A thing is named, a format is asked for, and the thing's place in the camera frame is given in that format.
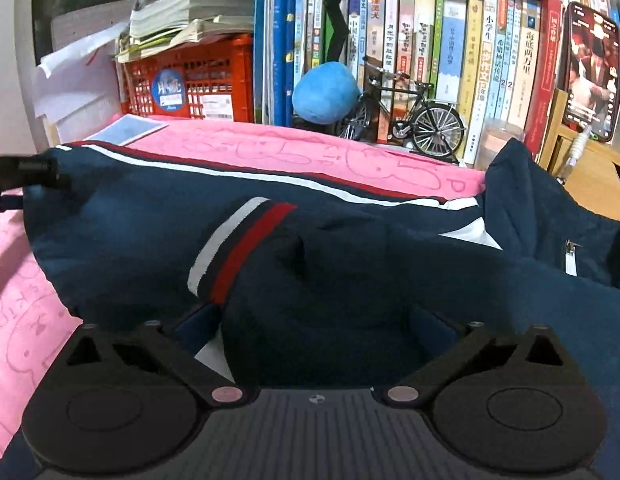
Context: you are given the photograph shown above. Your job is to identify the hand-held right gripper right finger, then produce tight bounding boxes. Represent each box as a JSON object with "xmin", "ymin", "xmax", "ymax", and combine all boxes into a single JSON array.
[{"xmin": 381, "ymin": 304, "xmax": 567, "ymax": 409}]

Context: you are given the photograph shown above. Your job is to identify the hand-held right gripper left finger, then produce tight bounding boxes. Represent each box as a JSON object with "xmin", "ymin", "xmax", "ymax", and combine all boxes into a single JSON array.
[{"xmin": 64, "ymin": 304, "xmax": 247, "ymax": 409}]

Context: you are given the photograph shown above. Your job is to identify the navy striped jacket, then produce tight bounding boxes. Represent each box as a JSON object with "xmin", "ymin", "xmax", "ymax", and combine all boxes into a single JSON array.
[{"xmin": 0, "ymin": 137, "xmax": 620, "ymax": 480}]

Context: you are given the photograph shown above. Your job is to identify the light blue card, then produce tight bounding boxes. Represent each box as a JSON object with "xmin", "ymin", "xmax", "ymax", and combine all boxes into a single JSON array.
[{"xmin": 85, "ymin": 114, "xmax": 168, "ymax": 147}]

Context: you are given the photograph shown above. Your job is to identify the loose white papers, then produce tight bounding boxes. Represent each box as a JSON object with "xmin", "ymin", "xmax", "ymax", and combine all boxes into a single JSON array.
[{"xmin": 34, "ymin": 0, "xmax": 131, "ymax": 128}]

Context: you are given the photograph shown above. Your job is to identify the pink printed blanket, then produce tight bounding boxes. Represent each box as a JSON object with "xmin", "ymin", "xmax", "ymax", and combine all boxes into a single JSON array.
[{"xmin": 0, "ymin": 115, "xmax": 486, "ymax": 461}]

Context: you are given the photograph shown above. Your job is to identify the clear plastic jar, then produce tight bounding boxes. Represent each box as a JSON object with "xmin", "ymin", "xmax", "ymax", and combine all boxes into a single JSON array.
[{"xmin": 477, "ymin": 120, "xmax": 528, "ymax": 171}]

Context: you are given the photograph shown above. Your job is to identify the red plastic crate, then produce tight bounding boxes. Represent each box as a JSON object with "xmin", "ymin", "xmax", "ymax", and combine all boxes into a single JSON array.
[{"xmin": 121, "ymin": 34, "xmax": 255, "ymax": 123}]

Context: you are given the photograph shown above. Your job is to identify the black model bicycle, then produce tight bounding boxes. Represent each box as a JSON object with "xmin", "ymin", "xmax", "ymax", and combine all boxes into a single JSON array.
[{"xmin": 335, "ymin": 57, "xmax": 467, "ymax": 165}]

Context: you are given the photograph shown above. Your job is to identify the wooden drawer organizer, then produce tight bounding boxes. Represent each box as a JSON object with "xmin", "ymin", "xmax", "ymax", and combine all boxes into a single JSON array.
[{"xmin": 537, "ymin": 87, "xmax": 620, "ymax": 221}]

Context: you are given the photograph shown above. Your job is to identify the blue plush ball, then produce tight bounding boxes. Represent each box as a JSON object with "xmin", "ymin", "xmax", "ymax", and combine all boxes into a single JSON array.
[{"xmin": 291, "ymin": 61, "xmax": 362, "ymax": 125}]

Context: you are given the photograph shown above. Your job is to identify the row of upright books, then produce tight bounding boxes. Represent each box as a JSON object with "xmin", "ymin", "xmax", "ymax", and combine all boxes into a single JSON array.
[{"xmin": 255, "ymin": 0, "xmax": 563, "ymax": 166}]

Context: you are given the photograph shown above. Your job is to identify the smartphone in dark case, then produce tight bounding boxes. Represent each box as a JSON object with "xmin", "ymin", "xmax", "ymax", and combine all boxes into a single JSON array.
[{"xmin": 561, "ymin": 1, "xmax": 620, "ymax": 143}]

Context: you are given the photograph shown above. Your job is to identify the white charging cable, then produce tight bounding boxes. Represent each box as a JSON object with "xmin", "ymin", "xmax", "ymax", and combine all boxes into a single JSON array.
[{"xmin": 555, "ymin": 127, "xmax": 593, "ymax": 186}]

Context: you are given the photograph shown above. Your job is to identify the black bag strap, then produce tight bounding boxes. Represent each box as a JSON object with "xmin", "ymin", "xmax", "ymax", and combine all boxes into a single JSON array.
[{"xmin": 322, "ymin": 0, "xmax": 363, "ymax": 63}]

